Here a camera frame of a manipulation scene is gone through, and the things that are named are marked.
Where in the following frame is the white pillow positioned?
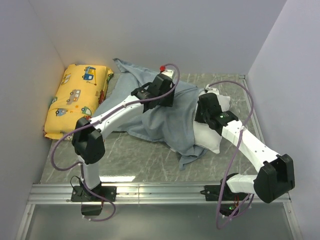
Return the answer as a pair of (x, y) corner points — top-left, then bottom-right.
(193, 94), (231, 154)

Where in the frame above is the blue-grey pillowcase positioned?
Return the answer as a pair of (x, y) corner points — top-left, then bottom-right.
(93, 58), (207, 170)

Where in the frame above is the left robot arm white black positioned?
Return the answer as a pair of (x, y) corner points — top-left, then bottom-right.
(71, 70), (176, 201)

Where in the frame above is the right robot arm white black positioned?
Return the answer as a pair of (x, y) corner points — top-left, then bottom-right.
(193, 92), (295, 203)

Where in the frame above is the yellow cartoon car pillow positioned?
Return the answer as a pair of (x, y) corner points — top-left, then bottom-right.
(43, 64), (114, 140)

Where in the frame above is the right black controller box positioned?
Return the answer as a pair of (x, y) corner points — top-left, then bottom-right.
(217, 203), (238, 218)

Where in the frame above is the black controller box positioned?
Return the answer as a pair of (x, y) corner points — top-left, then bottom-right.
(80, 204), (103, 217)
(217, 203), (238, 218)

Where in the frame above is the left black controller box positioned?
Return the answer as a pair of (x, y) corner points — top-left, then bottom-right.
(80, 204), (103, 217)

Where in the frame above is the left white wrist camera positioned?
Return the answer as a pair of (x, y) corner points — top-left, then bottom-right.
(159, 65), (176, 79)

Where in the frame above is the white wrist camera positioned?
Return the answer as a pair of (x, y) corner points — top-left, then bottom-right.
(159, 65), (176, 79)
(204, 84), (220, 95)

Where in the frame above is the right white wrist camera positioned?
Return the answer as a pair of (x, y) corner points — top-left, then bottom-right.
(204, 84), (220, 95)

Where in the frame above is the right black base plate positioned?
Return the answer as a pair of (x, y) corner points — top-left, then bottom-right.
(200, 184), (248, 202)

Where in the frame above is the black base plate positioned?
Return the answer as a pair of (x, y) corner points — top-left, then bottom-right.
(70, 185), (117, 202)
(200, 184), (248, 202)

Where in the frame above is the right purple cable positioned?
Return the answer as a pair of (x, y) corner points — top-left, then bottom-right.
(208, 80), (255, 230)

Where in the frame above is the purple cable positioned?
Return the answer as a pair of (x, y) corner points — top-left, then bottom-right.
(208, 80), (255, 230)
(51, 62), (181, 223)

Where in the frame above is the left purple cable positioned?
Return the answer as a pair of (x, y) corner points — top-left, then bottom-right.
(51, 62), (181, 223)

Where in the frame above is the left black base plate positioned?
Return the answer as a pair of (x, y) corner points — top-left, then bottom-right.
(70, 185), (117, 202)

